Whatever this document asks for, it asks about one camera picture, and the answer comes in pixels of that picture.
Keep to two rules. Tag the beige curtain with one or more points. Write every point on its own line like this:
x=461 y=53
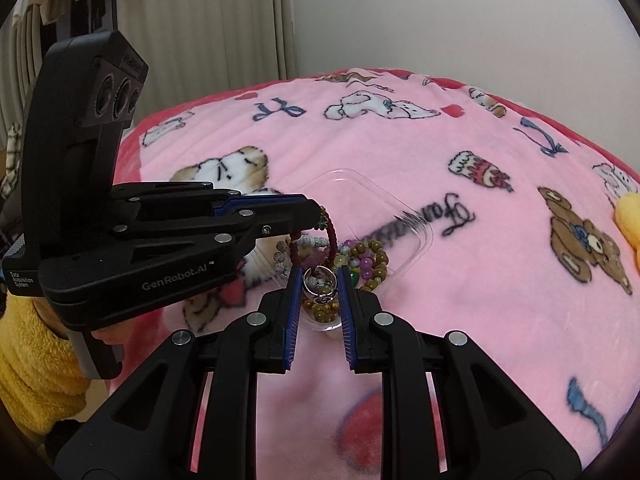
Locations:
x=210 y=25

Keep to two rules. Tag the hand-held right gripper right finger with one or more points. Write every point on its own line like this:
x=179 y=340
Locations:
x=346 y=310

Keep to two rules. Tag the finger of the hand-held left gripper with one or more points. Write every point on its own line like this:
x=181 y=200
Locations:
x=265 y=200
x=285 y=220

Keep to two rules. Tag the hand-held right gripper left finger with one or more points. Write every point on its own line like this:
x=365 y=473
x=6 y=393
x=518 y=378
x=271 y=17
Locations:
x=292 y=310

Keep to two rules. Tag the clear plastic container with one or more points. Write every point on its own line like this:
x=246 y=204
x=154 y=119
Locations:
x=350 y=195

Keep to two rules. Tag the pink printed blanket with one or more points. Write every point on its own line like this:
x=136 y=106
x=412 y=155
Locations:
x=475 y=310

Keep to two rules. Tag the yellow flower cushion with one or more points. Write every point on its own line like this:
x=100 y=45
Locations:
x=631 y=225

